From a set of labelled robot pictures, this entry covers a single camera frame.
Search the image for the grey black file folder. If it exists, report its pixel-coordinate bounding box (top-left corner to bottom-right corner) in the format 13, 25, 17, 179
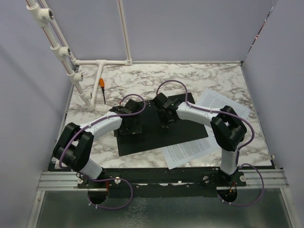
114, 93, 208, 156

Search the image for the printed paper sheet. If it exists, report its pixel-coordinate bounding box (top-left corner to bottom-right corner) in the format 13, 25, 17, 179
162, 137, 219, 170
195, 89, 250, 119

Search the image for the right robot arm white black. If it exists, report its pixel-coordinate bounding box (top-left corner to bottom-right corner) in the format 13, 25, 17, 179
152, 93, 247, 186

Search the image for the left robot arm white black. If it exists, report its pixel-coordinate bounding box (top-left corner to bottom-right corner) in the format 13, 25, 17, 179
52, 99, 146, 188

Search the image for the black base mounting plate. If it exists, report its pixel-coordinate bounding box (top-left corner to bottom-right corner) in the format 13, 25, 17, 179
76, 167, 246, 199

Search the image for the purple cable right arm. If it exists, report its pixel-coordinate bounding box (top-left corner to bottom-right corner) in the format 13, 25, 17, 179
156, 80, 266, 207

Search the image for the orange handle screwdriver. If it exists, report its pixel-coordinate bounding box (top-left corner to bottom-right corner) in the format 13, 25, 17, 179
99, 78, 106, 104

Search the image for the white pvc pipe frame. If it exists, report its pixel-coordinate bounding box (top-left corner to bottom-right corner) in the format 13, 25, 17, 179
26, 0, 133, 111

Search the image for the aluminium rail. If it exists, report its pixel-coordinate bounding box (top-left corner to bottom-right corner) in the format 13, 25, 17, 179
38, 169, 289, 191

